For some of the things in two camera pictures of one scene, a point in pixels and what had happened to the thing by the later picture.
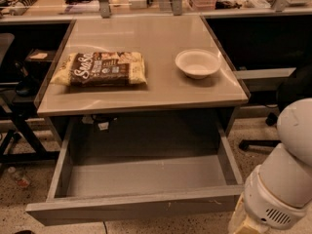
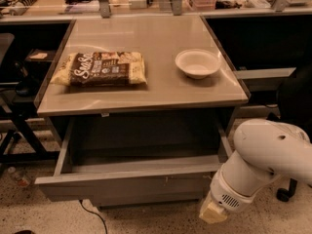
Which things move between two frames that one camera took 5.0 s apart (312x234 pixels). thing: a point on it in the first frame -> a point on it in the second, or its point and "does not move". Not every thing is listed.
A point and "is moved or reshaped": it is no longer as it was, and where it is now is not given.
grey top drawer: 141,169 is moved or reshaped
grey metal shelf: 263,79 does not move
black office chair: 295,84 does not move
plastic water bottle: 19,177 does not move
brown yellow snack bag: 103,68 does not move
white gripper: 267,201 -> 226,193
